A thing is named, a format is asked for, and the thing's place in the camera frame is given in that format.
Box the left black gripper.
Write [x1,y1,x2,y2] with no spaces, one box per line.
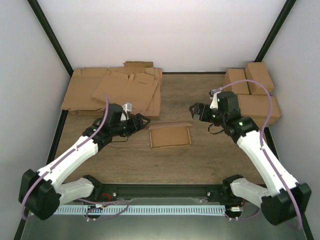
[112,113,151,137]

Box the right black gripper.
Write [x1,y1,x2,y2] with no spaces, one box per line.
[190,102,227,126]

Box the cardboard box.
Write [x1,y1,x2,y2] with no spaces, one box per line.
[148,122,192,149]

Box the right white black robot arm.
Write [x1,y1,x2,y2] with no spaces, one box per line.
[189,90,312,226]

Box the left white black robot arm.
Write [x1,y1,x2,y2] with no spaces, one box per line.
[18,103,151,220]

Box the folded box back middle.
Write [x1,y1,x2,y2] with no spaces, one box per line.
[222,68,250,95]

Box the folded box front top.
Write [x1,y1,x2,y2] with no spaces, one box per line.
[237,94,281,120]

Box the folded box back right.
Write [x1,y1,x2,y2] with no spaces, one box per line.
[244,62,274,95]

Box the stack of flat cardboard sheets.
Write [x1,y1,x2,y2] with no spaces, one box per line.
[61,61,163,117]

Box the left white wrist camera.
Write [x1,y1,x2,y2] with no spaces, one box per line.
[120,102,132,121]

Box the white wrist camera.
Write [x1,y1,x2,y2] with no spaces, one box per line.
[209,88,222,109]
[120,102,132,121]

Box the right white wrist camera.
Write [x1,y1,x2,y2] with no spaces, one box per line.
[209,88,222,109]

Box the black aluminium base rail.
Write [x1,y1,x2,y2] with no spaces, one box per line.
[59,183,236,204]

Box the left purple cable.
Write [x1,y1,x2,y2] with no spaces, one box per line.
[21,92,131,223]

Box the light blue slotted cable duct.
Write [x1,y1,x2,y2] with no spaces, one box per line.
[54,205,226,217]

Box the right black frame post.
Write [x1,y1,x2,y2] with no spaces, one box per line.
[254,0,297,62]

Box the black frame post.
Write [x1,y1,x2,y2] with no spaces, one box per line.
[254,0,297,62]
[27,0,74,77]

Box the left black frame post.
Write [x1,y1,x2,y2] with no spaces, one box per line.
[27,0,74,77]

